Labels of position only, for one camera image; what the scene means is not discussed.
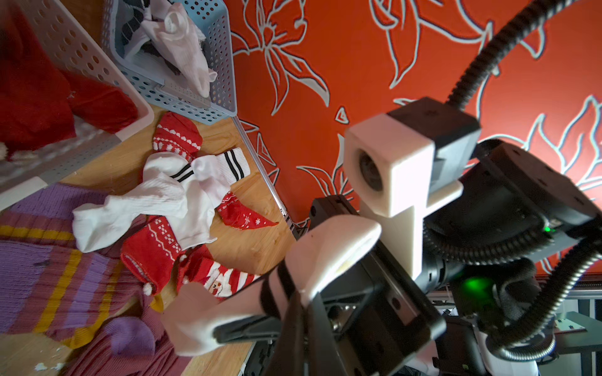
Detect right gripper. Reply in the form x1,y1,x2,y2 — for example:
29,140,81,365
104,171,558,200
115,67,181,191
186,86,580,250
323,140,601,375

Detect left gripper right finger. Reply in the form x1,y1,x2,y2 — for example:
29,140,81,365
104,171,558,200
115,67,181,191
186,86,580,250
307,295,346,376

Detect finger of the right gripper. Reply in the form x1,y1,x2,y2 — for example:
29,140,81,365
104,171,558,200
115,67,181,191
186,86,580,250
212,267,382,344

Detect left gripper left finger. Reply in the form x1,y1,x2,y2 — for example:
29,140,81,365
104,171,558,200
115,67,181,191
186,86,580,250
265,292,305,376

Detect white sock black stripes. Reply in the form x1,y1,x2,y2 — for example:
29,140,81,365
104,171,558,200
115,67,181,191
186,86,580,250
161,215,382,357

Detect red christmas sock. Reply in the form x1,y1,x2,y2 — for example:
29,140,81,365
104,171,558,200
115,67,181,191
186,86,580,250
1,1,76,152

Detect white black grip sock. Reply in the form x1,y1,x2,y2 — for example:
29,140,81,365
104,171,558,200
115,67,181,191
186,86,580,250
121,0,165,48

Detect plain white ankle sock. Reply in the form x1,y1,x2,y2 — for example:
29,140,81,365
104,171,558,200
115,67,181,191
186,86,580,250
140,3,217,98

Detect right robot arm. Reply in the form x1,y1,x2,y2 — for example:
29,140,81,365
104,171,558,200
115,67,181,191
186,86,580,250
210,138,601,375

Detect blue plastic basket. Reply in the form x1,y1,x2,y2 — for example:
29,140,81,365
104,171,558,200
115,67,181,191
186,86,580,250
102,1,237,125

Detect white plastic basket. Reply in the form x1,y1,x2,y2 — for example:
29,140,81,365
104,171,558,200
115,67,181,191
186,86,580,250
1,1,154,208

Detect red white striped santa sock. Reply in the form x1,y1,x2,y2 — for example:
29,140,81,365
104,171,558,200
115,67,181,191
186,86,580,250
177,245,260,301

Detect red snowflake sock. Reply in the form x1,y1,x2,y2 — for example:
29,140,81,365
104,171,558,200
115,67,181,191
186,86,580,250
216,192,277,230

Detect purple ribbed sock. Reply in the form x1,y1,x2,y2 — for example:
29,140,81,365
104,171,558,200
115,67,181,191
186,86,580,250
62,295,191,375

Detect white black striped crew sock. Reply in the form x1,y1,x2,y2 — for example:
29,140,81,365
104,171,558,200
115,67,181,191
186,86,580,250
72,148,250,252

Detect purple yellow striped sock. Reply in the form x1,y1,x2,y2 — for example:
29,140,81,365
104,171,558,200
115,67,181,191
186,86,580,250
1,183,157,349

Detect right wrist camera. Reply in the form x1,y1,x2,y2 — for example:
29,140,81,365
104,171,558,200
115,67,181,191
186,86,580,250
343,97,481,279

